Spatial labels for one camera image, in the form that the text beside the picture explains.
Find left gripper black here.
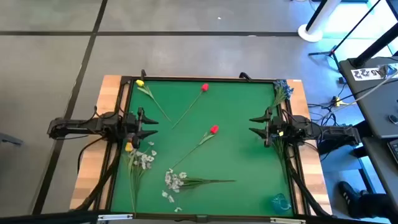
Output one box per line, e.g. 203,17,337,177
124,107,159,140

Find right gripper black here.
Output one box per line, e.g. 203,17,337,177
248,107,293,147

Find yellow artificial tulip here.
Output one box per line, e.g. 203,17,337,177
135,79,172,123
124,142,137,197

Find white artificial flower bunch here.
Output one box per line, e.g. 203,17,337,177
164,168,236,194
123,141,158,216

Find blue artificial flower bunch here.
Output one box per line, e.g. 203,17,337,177
269,79,295,110

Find red tulip with leaves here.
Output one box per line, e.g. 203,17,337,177
172,124,220,170

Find teal translucent vase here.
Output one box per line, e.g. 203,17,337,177
271,192,292,215

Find green table mat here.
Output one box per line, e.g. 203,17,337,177
110,79,295,218

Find red tulip with bare stem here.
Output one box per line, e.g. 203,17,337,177
172,83,210,129

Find thin black tripod stand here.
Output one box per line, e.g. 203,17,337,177
308,0,382,71

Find white pillar with round base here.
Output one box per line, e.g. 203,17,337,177
297,0,343,43

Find person's shoe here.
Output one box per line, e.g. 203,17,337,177
338,180,363,203

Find white printed paper label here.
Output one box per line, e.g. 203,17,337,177
350,67,388,82

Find dark grey desk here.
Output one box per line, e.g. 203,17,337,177
338,55,398,139

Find black slanted pole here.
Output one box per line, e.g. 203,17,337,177
305,0,330,32

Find grey desk with keyboard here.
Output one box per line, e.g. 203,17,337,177
362,136,398,215

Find black keyboard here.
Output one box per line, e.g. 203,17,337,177
387,139,398,164

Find grey chair leg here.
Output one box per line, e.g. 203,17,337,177
0,132,24,147

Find thick black beam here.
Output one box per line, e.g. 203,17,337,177
353,23,398,68

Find person's leg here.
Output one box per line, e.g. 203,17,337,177
356,192,398,224

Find black floor cables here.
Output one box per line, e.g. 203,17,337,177
306,80,346,125

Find silver metal bracket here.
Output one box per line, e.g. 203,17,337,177
97,213,134,222
269,217,307,224

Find white cable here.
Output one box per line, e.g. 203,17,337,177
317,70,398,121

